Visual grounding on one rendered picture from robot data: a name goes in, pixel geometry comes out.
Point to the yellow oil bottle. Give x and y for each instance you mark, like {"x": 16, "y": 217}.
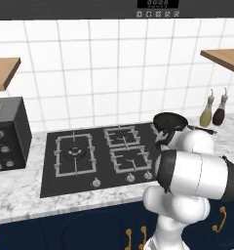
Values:
{"x": 205, "y": 116}

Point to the black toaster oven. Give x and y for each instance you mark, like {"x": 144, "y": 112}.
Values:
{"x": 11, "y": 136}

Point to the black frying pan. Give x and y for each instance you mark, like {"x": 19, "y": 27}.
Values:
{"x": 170, "y": 121}

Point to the dark vinegar bottle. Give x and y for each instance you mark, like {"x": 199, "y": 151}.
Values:
{"x": 218, "y": 116}

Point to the black overhead microwave oven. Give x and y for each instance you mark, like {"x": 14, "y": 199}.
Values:
{"x": 73, "y": 9}

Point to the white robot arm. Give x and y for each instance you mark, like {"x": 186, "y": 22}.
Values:
{"x": 193, "y": 175}

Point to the large grey burner grate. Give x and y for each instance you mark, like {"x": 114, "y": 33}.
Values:
{"x": 58, "y": 156}

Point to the silver hob knob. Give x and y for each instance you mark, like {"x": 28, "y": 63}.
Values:
{"x": 148, "y": 175}
{"x": 96, "y": 183}
{"x": 131, "y": 177}

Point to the small grey burner grate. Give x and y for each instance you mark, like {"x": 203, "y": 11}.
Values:
{"x": 135, "y": 133}
{"x": 115, "y": 159}

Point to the black gas hob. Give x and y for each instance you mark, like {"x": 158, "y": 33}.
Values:
{"x": 102, "y": 162}

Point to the wooden wall shelf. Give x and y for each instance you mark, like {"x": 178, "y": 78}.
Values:
{"x": 224, "y": 58}
{"x": 5, "y": 71}

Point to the navy cupboard door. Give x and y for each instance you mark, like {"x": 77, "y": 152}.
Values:
{"x": 149, "y": 224}
{"x": 18, "y": 236}
{"x": 231, "y": 228}
{"x": 89, "y": 228}

